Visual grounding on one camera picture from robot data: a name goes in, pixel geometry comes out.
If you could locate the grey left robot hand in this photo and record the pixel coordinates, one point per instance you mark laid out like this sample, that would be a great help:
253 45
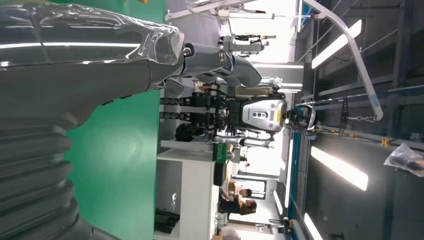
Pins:
82 66

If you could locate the black backpack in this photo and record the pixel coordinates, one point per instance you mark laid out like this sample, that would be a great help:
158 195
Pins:
185 132

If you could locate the green box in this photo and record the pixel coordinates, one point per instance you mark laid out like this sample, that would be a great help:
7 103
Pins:
219 152

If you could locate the white desk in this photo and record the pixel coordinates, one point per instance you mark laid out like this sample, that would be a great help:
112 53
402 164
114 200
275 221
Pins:
195 188

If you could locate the black silver humanoid robot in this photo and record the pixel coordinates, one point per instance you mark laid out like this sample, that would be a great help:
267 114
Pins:
261 114

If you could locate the person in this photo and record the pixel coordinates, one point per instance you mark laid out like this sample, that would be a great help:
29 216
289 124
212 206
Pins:
246 207
245 192

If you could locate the blue steel column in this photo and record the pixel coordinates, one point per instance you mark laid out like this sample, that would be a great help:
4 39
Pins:
294 185

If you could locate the long ceiling light panel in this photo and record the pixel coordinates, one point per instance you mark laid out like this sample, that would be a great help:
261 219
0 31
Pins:
336 44

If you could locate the clear plastic bag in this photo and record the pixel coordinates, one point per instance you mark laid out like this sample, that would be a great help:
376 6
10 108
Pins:
404 160

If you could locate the white metal gantry frame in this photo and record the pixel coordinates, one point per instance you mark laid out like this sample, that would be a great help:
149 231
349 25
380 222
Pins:
361 63

